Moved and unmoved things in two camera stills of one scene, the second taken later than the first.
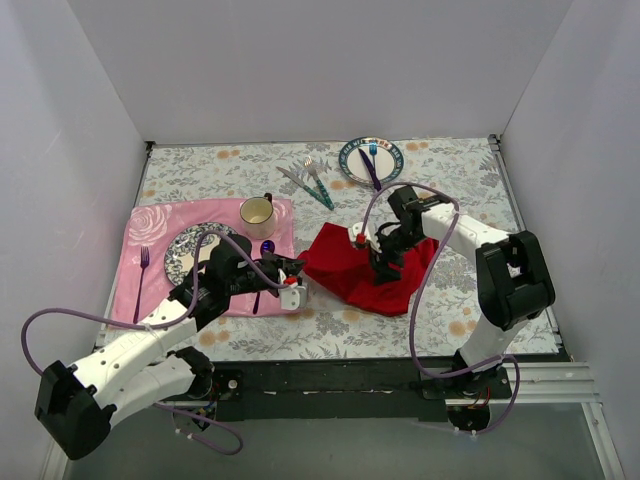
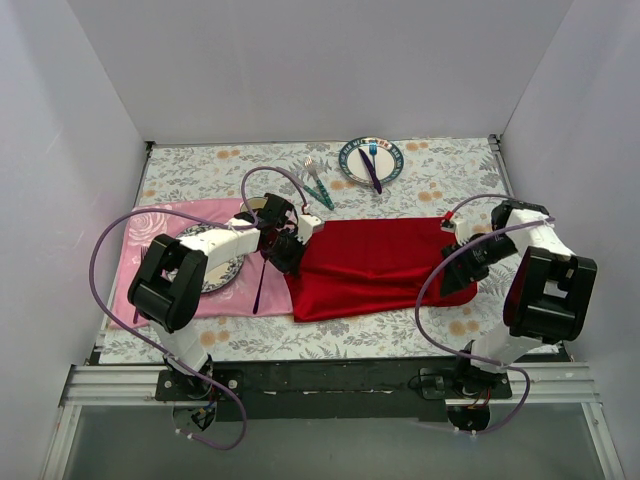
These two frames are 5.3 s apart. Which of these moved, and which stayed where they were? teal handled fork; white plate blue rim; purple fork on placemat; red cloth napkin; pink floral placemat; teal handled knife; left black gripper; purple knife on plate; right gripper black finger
Moved: red cloth napkin; left black gripper; right gripper black finger
Stayed: teal handled knife; purple fork on placemat; white plate blue rim; teal handled fork; pink floral placemat; purple knife on plate
